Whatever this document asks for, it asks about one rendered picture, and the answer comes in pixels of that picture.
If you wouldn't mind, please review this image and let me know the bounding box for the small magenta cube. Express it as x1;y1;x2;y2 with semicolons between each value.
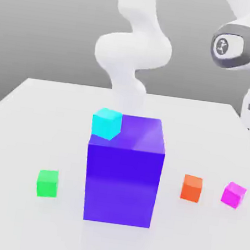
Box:
219;180;248;211

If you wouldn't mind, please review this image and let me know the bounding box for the small orange cube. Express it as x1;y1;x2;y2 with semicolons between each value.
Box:
179;173;204;204

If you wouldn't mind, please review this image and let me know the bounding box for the small cyan cube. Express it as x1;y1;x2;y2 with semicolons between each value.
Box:
89;106;124;143

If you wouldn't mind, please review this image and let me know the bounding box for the small green cube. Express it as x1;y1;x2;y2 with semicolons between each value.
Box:
35;167;61;200

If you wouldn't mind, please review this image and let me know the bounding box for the large purple box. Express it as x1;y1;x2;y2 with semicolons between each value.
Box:
78;110;170;230

